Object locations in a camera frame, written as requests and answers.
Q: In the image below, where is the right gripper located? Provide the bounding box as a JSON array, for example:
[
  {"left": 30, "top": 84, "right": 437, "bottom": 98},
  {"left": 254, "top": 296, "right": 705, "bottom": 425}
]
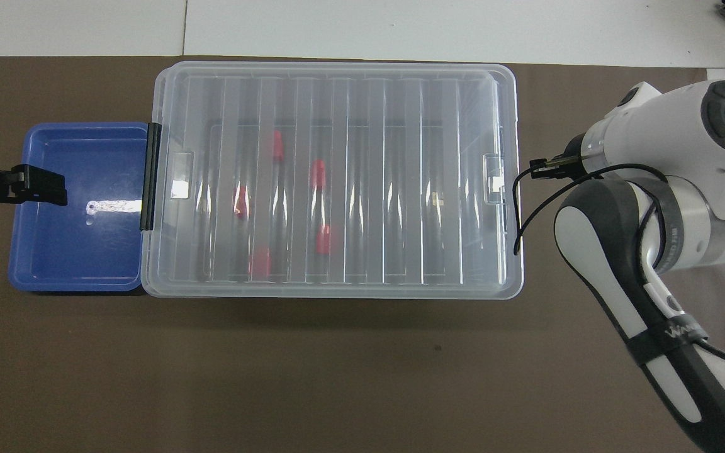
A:
[{"left": 563, "top": 133, "right": 588, "bottom": 179}]

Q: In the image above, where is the clear plastic storage box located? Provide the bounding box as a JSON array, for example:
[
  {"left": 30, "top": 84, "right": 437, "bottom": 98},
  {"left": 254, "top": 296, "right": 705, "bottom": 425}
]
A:
[
  {"left": 141, "top": 61, "right": 525, "bottom": 299},
  {"left": 143, "top": 64, "right": 522, "bottom": 298}
]

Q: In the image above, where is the blue plastic tray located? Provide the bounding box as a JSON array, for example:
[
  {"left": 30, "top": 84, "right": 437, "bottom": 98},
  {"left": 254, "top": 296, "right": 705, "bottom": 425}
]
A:
[{"left": 8, "top": 121, "right": 153, "bottom": 294}]

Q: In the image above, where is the black cable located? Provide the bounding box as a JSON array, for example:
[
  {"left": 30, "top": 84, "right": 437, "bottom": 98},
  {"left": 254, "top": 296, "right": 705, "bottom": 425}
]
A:
[{"left": 512, "top": 156, "right": 725, "bottom": 377}]

